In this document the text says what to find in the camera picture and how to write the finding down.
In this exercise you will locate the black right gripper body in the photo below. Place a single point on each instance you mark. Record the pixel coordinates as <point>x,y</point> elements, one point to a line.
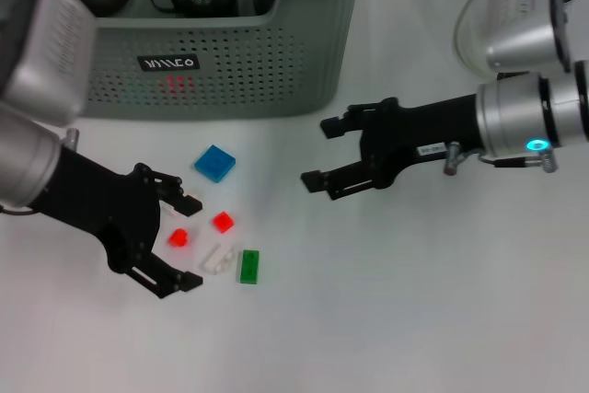
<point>414,135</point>

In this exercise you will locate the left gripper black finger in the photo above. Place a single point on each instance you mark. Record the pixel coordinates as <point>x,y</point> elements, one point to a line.
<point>175,193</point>
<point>165,280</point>

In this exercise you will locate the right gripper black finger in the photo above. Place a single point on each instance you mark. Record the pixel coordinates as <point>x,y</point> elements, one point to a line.
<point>340,181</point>
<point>354,119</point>

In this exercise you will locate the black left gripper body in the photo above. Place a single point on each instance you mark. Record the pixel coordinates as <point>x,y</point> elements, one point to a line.
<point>101,209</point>

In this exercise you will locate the right gripper silver elbow plug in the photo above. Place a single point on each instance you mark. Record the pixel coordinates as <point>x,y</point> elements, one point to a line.
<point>453,158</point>

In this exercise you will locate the grey perforated storage bin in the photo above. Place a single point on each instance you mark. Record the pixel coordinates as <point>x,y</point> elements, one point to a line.
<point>253,66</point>

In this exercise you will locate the white building brick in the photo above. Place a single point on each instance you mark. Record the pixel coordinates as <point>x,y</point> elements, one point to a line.
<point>217,260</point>
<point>169,211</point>

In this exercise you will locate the small red building brick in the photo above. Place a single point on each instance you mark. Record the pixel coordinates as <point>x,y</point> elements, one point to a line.
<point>178,239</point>
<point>224,222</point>

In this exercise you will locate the blue square building brick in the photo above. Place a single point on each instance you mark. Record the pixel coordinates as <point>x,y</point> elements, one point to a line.
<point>215,164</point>

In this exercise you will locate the left gripper silver plug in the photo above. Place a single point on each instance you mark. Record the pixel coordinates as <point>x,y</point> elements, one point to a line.
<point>72,137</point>

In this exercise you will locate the flat green building brick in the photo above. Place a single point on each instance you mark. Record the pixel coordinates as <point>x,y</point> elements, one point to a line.
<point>249,266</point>

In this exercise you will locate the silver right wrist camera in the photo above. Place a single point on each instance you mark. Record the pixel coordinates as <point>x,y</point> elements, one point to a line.
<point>520,20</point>

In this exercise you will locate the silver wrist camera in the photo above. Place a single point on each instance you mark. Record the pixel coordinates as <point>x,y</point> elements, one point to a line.
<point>520,20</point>
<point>50,57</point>

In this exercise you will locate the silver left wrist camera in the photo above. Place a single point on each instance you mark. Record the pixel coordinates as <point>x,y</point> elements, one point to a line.
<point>50,57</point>

